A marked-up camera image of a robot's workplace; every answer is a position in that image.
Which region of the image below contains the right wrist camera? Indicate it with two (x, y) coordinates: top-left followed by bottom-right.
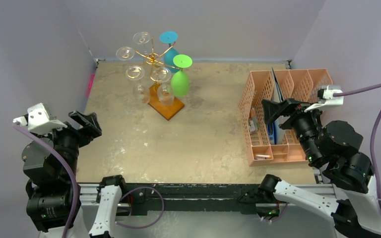
(304, 84), (344, 113)

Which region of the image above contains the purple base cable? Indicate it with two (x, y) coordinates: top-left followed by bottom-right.
(115, 186), (165, 230)

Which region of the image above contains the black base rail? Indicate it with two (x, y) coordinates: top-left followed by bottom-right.
(75, 182), (339, 218)

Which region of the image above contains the orange plastic file organizer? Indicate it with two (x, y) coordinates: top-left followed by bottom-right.
(239, 68), (332, 166)

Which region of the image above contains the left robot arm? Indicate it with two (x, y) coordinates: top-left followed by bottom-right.
(14, 109), (128, 238)

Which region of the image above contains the green plastic goblet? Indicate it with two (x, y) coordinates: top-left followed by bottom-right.
(170, 54), (193, 97)

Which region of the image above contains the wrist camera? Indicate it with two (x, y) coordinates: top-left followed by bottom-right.
(304, 84), (344, 113)
(13, 103), (68, 135)

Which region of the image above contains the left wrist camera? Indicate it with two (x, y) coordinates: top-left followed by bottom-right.
(13, 103), (68, 135)

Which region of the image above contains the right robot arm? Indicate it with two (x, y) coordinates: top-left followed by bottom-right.
(258, 99), (381, 238)

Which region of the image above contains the blue plastic goblet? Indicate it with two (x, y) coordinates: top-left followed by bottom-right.
(159, 31), (179, 73)

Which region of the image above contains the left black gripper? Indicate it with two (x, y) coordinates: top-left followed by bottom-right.
(30, 109), (99, 178)

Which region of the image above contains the gold wire wine glass rack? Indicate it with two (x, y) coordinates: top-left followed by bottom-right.
(117, 31), (185, 121)

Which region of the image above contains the clear wine glass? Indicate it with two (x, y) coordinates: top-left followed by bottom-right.
(116, 47), (135, 61)
(126, 65), (150, 104)
(150, 67), (175, 106)
(132, 32), (151, 56)

